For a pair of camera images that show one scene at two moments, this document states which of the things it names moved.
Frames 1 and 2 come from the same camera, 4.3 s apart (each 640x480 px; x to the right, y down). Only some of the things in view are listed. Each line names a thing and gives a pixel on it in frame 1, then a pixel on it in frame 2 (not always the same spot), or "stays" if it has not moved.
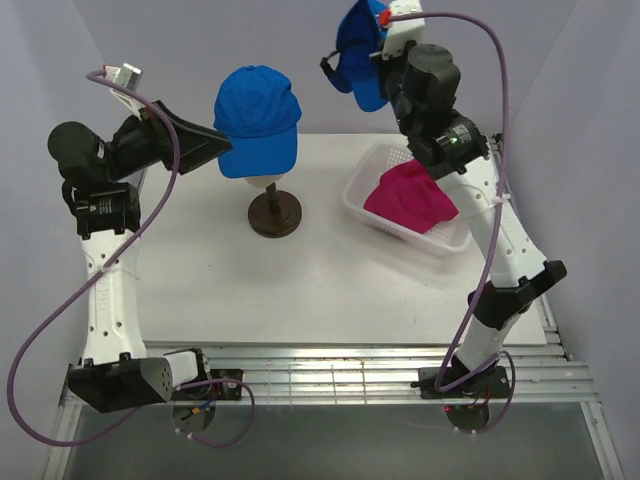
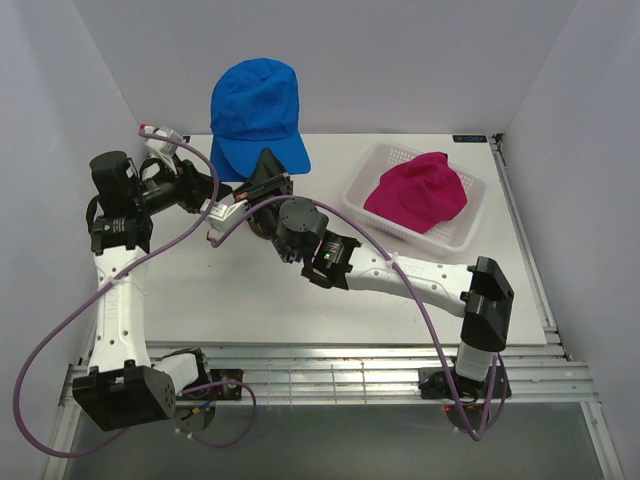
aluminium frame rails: [384, 373] stays
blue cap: [352, 68] -> [255, 106]
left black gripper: [196, 144] -> [191, 185]
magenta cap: [411, 196] stays
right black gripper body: [392, 71] -> [279, 186]
